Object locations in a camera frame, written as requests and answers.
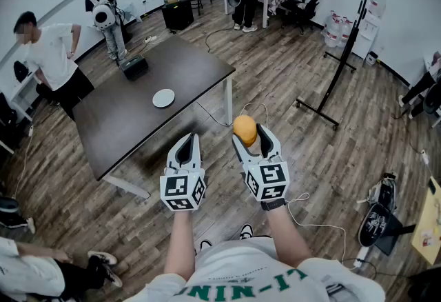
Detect person's white printed t-shirt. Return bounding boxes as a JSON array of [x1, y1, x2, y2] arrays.
[[123, 236, 386, 302]]

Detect black office chair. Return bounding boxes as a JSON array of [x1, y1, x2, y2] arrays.
[[279, 0, 331, 36]]

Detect person's left forearm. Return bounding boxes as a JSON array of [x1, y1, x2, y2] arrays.
[[163, 209, 196, 283]]

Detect yellow-brown potato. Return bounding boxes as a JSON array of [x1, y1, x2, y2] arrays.
[[233, 114, 258, 148]]

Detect black floor cable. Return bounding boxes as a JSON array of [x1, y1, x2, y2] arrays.
[[205, 26, 236, 53]]

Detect person's right sneaker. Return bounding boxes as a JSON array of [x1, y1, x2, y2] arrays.
[[238, 223, 254, 241]]

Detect white water dispenser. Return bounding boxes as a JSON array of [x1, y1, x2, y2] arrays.
[[353, 0, 382, 60]]

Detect clear water jug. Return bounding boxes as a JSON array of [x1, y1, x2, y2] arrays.
[[325, 16, 342, 49], [339, 17, 355, 48]]

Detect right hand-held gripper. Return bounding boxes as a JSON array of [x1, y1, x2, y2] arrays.
[[232, 123, 290, 203]]

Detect black wheeled stand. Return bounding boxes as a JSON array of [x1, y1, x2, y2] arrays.
[[296, 0, 376, 131]]

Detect white floor cable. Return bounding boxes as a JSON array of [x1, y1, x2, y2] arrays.
[[12, 134, 34, 199], [195, 102, 270, 128], [286, 192, 347, 262]]

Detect black cabinet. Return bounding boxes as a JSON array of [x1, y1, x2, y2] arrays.
[[161, 0, 194, 32]]

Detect black tissue box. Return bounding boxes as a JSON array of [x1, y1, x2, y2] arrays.
[[119, 54, 150, 81]]

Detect person's right forearm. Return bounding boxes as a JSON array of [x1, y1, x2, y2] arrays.
[[263, 203, 313, 269]]

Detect open backpack on floor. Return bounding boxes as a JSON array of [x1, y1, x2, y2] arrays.
[[357, 172, 418, 256]]

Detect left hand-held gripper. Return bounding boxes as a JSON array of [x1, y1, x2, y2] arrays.
[[159, 132, 207, 212]]

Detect white capsule backpack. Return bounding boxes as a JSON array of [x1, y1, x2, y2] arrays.
[[91, 0, 116, 32]]

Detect small white plate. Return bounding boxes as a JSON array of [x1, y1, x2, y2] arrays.
[[152, 88, 176, 110]]

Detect yellow wooden table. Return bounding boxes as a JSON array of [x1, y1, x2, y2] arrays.
[[411, 176, 441, 265]]

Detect dark brown table white legs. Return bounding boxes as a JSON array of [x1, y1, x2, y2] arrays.
[[71, 34, 237, 199]]

